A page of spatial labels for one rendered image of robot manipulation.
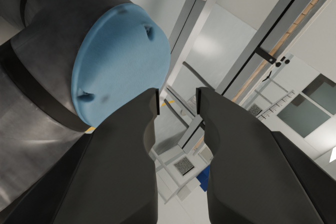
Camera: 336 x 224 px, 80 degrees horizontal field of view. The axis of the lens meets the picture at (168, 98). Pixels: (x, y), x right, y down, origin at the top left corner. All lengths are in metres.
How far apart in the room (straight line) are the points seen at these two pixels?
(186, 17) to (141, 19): 0.95
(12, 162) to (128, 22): 0.15
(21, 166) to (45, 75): 0.08
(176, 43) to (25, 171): 1.04
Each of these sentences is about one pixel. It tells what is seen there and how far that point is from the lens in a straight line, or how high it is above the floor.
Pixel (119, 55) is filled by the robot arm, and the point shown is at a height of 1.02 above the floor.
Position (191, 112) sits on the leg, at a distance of 1.20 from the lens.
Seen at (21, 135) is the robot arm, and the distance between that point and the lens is 0.21.
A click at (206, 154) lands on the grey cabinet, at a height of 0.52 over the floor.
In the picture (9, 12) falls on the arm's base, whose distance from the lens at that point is 0.32.
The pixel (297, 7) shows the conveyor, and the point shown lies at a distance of 0.90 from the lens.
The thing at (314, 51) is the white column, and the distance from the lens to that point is 1.50.
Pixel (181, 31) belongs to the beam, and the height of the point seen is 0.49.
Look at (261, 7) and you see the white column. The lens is 1.59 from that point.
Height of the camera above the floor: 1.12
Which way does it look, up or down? 24 degrees down
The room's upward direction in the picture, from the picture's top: 137 degrees clockwise
